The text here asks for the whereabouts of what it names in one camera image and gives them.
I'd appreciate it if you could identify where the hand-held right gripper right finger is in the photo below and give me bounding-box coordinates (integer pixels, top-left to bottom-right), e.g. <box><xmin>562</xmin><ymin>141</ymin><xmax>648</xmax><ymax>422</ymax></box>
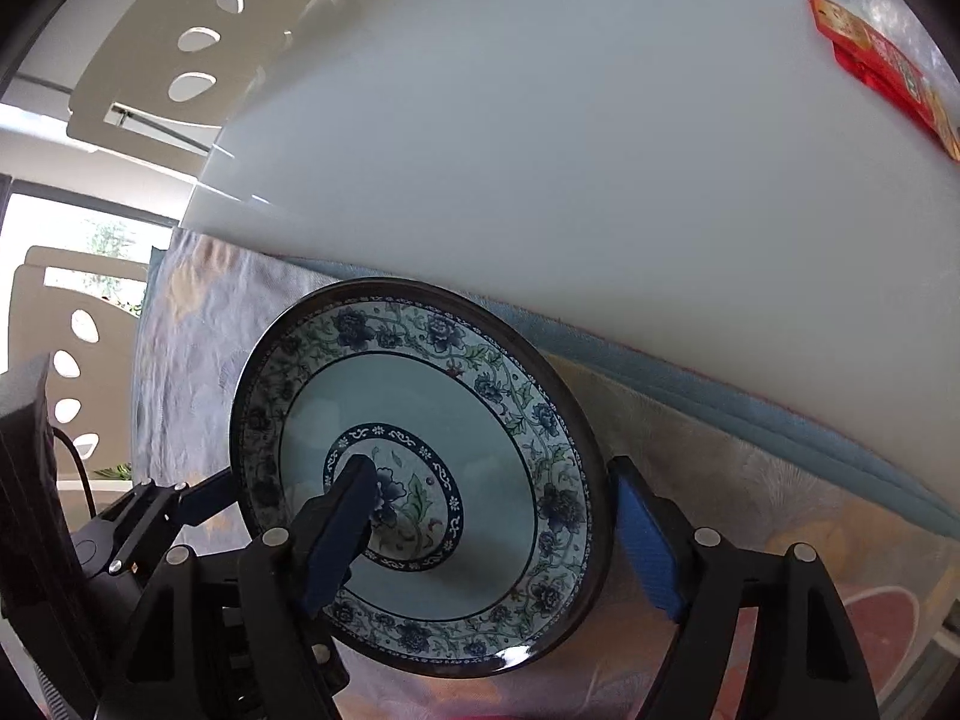
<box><xmin>606</xmin><ymin>454</ymin><xmax>880</xmax><ymax>720</ymax></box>

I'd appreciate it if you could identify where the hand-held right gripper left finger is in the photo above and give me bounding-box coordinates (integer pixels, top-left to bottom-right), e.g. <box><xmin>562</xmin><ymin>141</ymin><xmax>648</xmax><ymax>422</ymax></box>
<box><xmin>97</xmin><ymin>454</ymin><xmax>380</xmax><ymax>720</ymax></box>

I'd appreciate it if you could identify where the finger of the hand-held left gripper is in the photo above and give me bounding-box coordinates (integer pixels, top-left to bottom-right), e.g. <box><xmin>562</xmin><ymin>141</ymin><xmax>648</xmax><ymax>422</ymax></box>
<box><xmin>112</xmin><ymin>467</ymin><xmax>245</xmax><ymax>535</ymax></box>

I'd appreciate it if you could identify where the blue floral ceramic plate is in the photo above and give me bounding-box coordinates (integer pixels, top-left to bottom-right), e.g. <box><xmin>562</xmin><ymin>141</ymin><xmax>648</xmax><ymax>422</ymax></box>
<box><xmin>229</xmin><ymin>277</ymin><xmax>612</xmax><ymax>680</ymax></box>

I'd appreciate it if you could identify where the floral patterned tablecloth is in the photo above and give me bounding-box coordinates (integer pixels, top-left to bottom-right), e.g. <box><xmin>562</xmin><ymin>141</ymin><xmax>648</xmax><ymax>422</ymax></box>
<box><xmin>131</xmin><ymin>229</ymin><xmax>960</xmax><ymax>720</ymax></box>

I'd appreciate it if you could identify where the beige chair with oval holes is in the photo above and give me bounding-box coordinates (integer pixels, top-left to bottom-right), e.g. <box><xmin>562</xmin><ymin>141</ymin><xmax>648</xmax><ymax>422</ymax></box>
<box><xmin>7</xmin><ymin>244</ymin><xmax>151</xmax><ymax>482</ymax></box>
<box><xmin>66</xmin><ymin>0</ymin><xmax>361</xmax><ymax>158</ymax></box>

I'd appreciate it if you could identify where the red snack packet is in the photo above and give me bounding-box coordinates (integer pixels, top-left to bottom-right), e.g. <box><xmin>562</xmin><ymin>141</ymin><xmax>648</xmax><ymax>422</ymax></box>
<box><xmin>831</xmin><ymin>41</ymin><xmax>938</xmax><ymax>132</ymax></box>
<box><xmin>808</xmin><ymin>0</ymin><xmax>960</xmax><ymax>162</ymax></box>

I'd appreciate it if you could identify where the black cable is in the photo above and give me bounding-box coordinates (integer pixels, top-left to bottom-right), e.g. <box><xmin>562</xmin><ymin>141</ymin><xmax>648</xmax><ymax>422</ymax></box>
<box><xmin>51</xmin><ymin>426</ymin><xmax>98</xmax><ymax>520</ymax></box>

